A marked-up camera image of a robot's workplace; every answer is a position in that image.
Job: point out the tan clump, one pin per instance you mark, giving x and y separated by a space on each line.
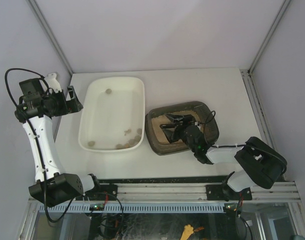
126 132

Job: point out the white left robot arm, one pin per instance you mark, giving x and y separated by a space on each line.
53 185

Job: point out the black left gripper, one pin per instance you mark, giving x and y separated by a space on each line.
68 103

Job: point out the grey clump bin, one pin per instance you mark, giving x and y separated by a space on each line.
91 143
108 91

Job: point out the aluminium frame rail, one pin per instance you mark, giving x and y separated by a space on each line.
281 192

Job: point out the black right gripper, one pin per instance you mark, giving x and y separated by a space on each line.
179 127

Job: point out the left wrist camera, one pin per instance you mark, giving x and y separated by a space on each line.
31 89

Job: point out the grey clump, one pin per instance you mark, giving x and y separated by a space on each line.
137 138
139 131
119 146

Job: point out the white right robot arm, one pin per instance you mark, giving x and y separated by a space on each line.
260 164

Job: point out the grey slotted cable duct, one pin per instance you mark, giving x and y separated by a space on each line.
151 208

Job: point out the dark grey litter box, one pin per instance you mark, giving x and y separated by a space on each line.
207 126

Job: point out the white plastic bin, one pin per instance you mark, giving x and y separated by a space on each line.
105 117

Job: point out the grey clump bin top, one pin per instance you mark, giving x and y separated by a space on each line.
108 91

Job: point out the beige cat litter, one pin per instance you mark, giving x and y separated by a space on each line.
162 119

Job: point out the yellow toy figure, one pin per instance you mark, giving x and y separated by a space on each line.
187 232

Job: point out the black litter scoop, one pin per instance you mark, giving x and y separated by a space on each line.
177 120

